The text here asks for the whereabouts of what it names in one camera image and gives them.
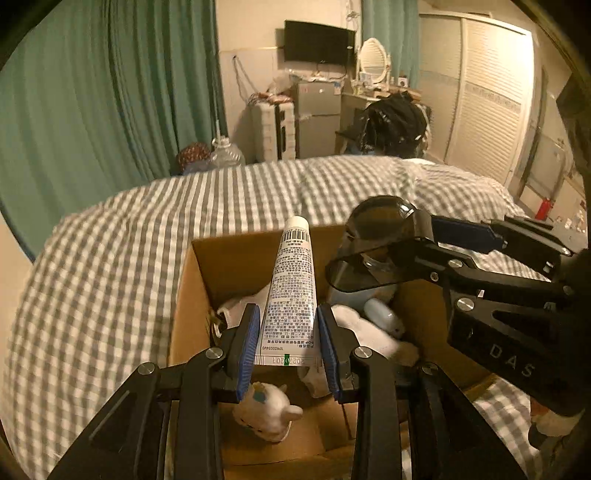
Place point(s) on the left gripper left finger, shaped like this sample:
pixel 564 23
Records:
pixel 127 437

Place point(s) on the white suitcase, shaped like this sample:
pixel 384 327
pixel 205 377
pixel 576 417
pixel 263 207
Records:
pixel 274 128

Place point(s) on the clear plastic water jug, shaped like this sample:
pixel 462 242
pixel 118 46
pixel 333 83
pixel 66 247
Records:
pixel 224 153

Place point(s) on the small green curtain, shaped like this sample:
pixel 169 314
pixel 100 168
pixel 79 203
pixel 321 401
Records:
pixel 396 24

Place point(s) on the white cream tube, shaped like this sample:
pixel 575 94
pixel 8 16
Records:
pixel 288 336

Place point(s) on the large green curtain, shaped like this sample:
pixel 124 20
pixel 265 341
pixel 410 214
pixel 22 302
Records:
pixel 99 97

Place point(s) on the wooden dressing table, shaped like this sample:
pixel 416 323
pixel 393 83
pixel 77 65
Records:
pixel 369 103

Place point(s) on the grey checkered bed duvet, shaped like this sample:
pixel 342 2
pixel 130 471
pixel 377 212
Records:
pixel 101 295

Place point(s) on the brown patterned bag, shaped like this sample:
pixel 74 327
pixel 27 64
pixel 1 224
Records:
pixel 194 158

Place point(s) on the black clothes on chair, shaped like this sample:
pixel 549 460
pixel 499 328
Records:
pixel 392 147

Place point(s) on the black wall television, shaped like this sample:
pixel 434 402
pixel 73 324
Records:
pixel 317 43

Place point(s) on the white oval vanity mirror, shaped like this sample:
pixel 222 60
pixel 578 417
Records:
pixel 374 62

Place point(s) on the white hair dryer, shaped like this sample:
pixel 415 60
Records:
pixel 229 314

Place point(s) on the red fire extinguisher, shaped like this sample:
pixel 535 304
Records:
pixel 544 209

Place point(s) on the silver mini fridge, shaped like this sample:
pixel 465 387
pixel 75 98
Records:
pixel 318 110

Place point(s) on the white cartoon figurine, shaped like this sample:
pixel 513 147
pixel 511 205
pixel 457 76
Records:
pixel 267 412

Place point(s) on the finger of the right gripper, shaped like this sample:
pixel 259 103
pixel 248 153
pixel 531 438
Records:
pixel 543 247
pixel 438 267

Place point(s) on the brown cardboard box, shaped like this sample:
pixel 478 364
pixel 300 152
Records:
pixel 319 446

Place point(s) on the black sunglasses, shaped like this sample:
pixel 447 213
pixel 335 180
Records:
pixel 383 238

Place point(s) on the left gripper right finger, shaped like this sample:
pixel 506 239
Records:
pixel 419 409

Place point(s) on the white louvered wardrobe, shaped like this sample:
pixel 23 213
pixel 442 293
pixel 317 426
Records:
pixel 477 75

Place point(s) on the white sock bundle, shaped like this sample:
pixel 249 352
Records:
pixel 368 334

